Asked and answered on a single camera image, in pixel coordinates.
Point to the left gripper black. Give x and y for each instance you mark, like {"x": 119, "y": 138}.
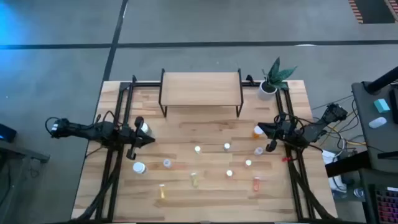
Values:
{"x": 133, "y": 149}

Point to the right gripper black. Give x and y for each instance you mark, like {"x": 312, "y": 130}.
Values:
{"x": 272, "y": 145}

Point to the large green label bottle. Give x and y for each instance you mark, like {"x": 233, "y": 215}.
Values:
{"x": 146, "y": 128}

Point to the orange bottle white cap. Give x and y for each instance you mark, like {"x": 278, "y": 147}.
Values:
{"x": 256, "y": 133}

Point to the large white bottle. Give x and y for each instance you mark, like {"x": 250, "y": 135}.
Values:
{"x": 139, "y": 167}

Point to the small clear bottle pink label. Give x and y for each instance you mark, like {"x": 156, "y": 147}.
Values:
{"x": 167, "y": 163}

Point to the yellow vial with red pills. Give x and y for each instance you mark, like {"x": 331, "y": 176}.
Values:
{"x": 248, "y": 162}

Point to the pale blue vial white cap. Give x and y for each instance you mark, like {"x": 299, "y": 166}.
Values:
{"x": 227, "y": 146}

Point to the yellow vial white cap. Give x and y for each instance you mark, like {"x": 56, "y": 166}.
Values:
{"x": 194, "y": 180}
{"x": 162, "y": 191}
{"x": 197, "y": 149}

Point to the pink vial white cap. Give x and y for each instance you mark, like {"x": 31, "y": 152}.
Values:
{"x": 256, "y": 184}
{"x": 229, "y": 173}

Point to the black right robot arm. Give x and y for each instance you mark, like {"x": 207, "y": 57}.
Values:
{"x": 317, "y": 126}

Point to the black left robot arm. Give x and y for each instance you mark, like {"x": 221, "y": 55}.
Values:
{"x": 77, "y": 129}

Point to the small red clip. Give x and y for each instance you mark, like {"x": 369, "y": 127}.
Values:
{"x": 286, "y": 159}

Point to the snake plant in white pot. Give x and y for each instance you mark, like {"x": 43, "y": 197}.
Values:
{"x": 273, "y": 77}

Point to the white power adapter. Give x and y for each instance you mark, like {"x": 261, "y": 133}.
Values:
{"x": 328, "y": 157}
{"x": 337, "y": 185}

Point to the black keyboard desk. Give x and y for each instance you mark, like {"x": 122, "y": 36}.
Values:
{"x": 348, "y": 163}

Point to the dark grey desk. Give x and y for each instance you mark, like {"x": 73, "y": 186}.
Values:
{"x": 370, "y": 140}

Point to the white oblong object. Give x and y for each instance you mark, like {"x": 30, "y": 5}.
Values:
{"x": 377, "y": 122}

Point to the clear drinking glass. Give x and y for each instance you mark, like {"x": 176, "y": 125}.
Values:
{"x": 358, "y": 193}

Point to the teal box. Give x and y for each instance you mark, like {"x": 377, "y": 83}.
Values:
{"x": 381, "y": 105}

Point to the dark grey table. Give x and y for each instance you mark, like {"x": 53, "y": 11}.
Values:
{"x": 28, "y": 154}

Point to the black flat bar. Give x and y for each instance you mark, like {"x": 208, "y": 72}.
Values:
{"x": 388, "y": 155}

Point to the black monitor pole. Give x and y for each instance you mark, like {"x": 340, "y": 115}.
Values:
{"x": 382, "y": 81}

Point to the black rectangular device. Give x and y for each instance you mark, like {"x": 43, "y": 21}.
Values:
{"x": 395, "y": 105}

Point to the black device with blue light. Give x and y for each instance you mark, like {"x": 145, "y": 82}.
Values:
{"x": 7, "y": 133}

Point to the backlit computer keyboard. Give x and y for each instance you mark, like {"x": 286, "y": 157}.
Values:
{"x": 387, "y": 207}

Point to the black mat with striped edge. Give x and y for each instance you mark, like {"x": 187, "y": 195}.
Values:
{"x": 373, "y": 11}

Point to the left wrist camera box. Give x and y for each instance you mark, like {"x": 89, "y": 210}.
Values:
{"x": 128, "y": 132}

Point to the black aluminium rig frame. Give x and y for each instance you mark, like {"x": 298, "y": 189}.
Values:
{"x": 146, "y": 84}

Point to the wooden shelf black metal frame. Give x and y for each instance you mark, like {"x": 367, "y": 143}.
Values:
{"x": 200, "y": 90}

